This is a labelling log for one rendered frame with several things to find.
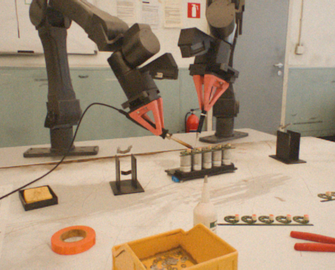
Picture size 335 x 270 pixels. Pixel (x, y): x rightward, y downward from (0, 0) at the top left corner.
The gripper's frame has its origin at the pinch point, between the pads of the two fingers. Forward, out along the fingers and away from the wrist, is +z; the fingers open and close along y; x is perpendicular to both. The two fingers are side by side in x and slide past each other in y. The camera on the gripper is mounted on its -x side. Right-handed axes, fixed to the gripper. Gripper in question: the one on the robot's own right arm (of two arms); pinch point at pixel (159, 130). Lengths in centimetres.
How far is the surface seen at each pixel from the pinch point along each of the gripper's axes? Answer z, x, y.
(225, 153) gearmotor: 12.0, -10.5, 3.8
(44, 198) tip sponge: 0.2, 17.0, -22.5
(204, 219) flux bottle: 12.0, -10.7, -29.9
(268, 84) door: 27, -27, 336
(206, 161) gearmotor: 11.1, -6.4, -0.1
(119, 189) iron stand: 6.2, 8.4, -13.5
